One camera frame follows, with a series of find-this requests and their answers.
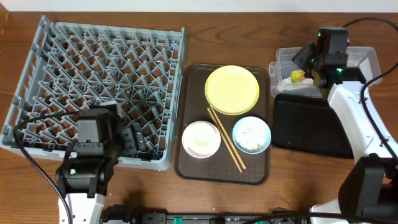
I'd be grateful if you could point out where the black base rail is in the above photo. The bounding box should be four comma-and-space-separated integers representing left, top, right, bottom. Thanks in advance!
99, 204, 312, 224

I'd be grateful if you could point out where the leftover rice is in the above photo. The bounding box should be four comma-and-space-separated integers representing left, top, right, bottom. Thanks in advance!
235, 126, 266, 153

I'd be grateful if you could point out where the wooden chopstick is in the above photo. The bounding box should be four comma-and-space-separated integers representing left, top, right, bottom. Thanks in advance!
206, 107, 243, 173
208, 106, 246, 172

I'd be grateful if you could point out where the black waste tray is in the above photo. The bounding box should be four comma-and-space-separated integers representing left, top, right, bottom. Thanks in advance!
272, 93, 354, 159

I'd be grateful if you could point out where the right wooden chopstick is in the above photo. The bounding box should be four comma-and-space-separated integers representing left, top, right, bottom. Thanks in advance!
208, 106, 246, 172

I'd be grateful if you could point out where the white crumpled napkin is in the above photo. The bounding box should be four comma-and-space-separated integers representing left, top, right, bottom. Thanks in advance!
277, 78, 313, 92

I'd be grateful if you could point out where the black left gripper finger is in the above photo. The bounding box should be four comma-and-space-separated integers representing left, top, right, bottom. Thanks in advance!
120, 128, 137, 155
132, 123, 146, 151

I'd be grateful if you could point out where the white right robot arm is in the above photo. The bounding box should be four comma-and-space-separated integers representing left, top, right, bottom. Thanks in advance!
292, 27, 397, 223

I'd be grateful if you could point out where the left wooden chopstick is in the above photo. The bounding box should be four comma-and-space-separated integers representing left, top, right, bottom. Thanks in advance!
206, 107, 243, 173

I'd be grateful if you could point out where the pink bowl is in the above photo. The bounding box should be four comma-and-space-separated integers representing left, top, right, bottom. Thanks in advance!
182, 121, 221, 159

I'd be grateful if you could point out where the light blue bowl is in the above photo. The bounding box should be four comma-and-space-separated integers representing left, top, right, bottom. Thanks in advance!
232, 116, 271, 154

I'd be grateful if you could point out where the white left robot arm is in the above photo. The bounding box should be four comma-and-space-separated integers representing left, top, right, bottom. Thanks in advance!
56, 101, 144, 223

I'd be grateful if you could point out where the brown plastic tray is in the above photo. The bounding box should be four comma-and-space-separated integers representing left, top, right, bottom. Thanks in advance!
174, 63, 271, 185

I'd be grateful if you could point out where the clear plastic bin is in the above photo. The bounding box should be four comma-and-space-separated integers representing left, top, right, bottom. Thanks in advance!
269, 47, 381, 98

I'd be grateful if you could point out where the grey dishwasher rack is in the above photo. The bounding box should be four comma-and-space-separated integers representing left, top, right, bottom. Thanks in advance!
1, 17, 187, 170

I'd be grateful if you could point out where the yellow plate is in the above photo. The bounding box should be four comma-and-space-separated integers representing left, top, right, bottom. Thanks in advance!
205, 65, 260, 115

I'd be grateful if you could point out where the green yellow snack wrapper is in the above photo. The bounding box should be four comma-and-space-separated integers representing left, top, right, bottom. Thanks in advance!
290, 70, 306, 83

